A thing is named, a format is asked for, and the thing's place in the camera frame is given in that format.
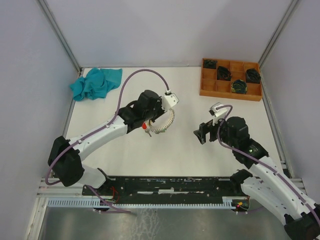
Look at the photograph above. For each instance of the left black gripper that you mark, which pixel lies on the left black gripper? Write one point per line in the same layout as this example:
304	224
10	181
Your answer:
159	103

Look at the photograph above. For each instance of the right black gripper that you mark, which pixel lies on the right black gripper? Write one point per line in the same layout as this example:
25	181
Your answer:
207	127

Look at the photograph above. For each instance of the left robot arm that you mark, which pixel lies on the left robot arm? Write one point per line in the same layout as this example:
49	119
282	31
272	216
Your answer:
66	156

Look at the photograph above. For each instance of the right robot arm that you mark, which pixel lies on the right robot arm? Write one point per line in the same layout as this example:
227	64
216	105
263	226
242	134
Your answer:
261	179

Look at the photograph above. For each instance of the red key tag with key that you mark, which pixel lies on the red key tag with key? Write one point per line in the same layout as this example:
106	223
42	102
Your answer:
146	129

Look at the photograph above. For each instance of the wooden compartment tray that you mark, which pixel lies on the wooden compartment tray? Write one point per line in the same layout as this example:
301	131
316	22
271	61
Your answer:
211	87

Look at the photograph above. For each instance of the dark rolled sock blue-yellow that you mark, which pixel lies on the dark rolled sock blue-yellow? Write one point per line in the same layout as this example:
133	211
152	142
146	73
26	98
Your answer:
239	87

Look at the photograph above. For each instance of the teal cloth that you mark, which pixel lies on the teal cloth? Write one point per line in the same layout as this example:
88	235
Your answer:
97	83

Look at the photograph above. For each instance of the dark rolled sock top-left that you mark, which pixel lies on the dark rolled sock top-left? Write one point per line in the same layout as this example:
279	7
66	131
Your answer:
210	64

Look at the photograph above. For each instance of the dark rolled sock right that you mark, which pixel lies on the dark rolled sock right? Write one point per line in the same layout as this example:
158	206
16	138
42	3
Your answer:
252	76

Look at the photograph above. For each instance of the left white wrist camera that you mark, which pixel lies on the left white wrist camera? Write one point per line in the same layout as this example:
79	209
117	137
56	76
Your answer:
169	100

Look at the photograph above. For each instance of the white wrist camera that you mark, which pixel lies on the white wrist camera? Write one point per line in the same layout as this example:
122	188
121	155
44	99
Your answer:
217	111
169	100

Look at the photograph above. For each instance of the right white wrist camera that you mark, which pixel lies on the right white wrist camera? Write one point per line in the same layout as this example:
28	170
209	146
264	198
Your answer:
217	111

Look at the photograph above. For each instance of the white cable duct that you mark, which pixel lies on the white cable duct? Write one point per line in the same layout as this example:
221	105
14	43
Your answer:
73	202

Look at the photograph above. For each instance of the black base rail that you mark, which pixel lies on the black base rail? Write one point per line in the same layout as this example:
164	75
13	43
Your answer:
169	190

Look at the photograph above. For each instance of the left aluminium corner post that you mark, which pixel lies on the left aluminium corner post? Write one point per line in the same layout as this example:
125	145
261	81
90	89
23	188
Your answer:
45	8

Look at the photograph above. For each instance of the aluminium corner post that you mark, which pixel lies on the aluminium corner post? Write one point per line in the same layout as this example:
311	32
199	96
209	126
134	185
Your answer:
45	8
278	31

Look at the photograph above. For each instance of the right aluminium corner post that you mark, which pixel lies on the right aluminium corner post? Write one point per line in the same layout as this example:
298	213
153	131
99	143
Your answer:
278	31

